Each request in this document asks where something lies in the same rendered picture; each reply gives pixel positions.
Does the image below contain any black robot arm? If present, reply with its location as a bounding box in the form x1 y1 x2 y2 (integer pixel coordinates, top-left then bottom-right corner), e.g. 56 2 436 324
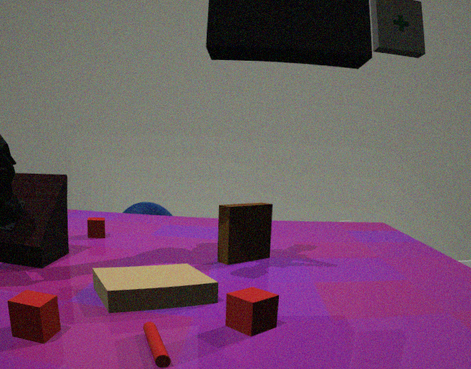
0 135 25 232

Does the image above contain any red cube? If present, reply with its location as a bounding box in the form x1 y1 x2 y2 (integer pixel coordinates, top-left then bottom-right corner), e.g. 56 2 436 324
226 287 279 337
88 218 105 238
7 290 61 344

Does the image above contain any tan rectangular block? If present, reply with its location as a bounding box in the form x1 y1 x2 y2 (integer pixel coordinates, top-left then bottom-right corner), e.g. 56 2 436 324
92 264 218 313

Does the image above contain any red cylinder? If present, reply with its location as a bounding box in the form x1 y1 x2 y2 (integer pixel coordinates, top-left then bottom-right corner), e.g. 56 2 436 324
143 321 171 368

